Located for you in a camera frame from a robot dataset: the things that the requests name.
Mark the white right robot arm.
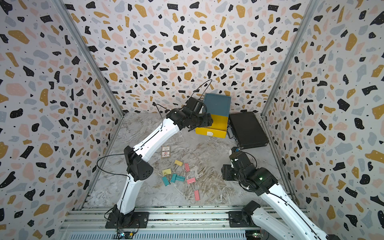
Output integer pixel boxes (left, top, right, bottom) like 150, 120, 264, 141
221, 147, 337, 240

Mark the teal binder clip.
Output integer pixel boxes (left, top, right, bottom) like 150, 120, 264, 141
171, 174, 177, 183
176, 175, 185, 182
162, 177, 170, 186

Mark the aluminium corner post right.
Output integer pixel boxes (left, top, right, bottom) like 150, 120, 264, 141
261, 0, 319, 118

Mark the black flat case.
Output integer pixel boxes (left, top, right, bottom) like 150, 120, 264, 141
229, 112, 269, 150

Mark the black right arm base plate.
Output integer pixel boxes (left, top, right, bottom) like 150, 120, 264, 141
228, 211, 256, 228

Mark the pink binder clip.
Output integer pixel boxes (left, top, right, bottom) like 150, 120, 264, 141
186, 190, 201, 201
186, 178, 196, 185
184, 163, 196, 172

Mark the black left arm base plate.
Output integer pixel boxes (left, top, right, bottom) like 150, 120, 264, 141
105, 205, 150, 229

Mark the teal drawer cabinet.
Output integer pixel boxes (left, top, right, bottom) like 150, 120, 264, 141
204, 94, 231, 117

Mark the aluminium corner post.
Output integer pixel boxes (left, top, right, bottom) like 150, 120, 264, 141
52, 0, 124, 118
261, 0, 319, 118

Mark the aluminium corner post left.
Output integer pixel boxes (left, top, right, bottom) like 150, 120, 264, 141
52, 0, 124, 118

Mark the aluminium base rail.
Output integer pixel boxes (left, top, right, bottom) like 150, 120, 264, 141
58, 205, 310, 240

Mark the yellow binder clip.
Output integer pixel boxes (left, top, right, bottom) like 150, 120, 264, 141
162, 169, 172, 176
175, 160, 183, 167

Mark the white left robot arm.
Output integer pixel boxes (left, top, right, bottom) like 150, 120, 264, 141
117, 108, 214, 215

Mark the yellow drawer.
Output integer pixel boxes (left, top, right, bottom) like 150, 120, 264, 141
195, 115, 229, 139

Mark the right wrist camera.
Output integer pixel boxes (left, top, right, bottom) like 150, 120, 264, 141
230, 151, 251, 170

